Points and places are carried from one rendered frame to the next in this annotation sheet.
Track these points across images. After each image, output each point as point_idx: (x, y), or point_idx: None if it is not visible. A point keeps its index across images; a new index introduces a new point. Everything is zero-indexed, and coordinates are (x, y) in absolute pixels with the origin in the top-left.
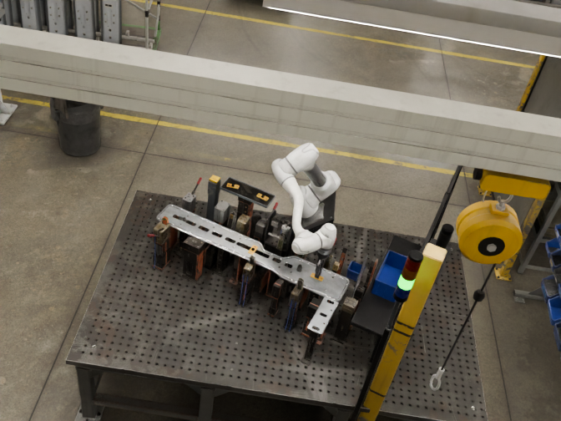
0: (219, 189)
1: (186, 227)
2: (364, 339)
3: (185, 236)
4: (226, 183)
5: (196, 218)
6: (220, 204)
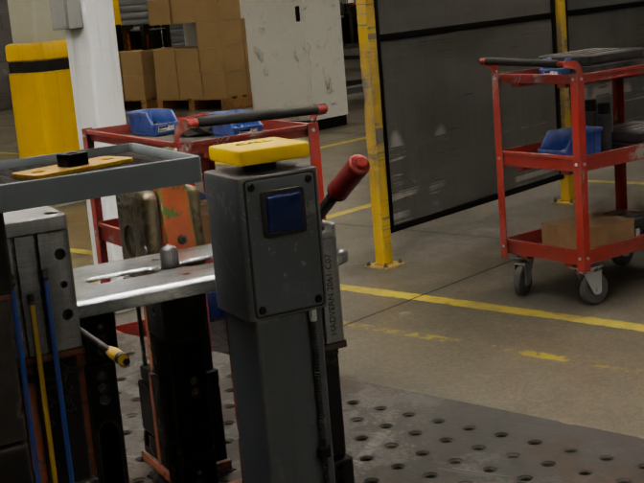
0: (242, 283)
1: (106, 266)
2: None
3: (165, 401)
4: (141, 160)
5: (134, 287)
6: (28, 210)
